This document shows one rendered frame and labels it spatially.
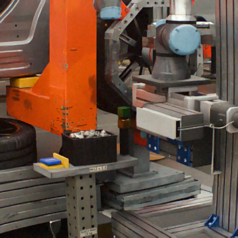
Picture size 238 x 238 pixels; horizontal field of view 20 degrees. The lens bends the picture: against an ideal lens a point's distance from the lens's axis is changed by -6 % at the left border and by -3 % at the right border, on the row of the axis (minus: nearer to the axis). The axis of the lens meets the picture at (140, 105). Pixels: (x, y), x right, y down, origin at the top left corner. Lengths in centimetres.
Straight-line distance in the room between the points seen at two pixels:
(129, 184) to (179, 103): 93
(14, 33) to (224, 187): 137
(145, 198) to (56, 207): 52
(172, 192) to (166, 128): 116
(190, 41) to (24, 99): 114
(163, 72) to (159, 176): 97
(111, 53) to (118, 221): 78
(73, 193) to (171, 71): 68
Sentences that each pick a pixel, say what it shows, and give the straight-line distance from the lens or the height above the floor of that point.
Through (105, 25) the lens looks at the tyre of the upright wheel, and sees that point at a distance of 322.
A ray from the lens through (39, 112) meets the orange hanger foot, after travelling 323.
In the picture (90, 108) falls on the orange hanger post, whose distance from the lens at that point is 304.
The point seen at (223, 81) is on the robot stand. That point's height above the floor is 82.
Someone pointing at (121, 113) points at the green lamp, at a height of 64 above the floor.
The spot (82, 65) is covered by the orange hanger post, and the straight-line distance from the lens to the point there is 300.
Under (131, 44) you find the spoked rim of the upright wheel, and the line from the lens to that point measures 334.
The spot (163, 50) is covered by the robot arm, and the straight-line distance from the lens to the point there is 265.
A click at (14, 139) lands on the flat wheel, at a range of 312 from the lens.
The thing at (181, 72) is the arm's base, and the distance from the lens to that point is 265.
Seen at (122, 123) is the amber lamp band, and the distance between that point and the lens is 296.
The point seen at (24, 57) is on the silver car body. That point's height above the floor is 84.
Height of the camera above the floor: 118
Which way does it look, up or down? 10 degrees down
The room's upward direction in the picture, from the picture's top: straight up
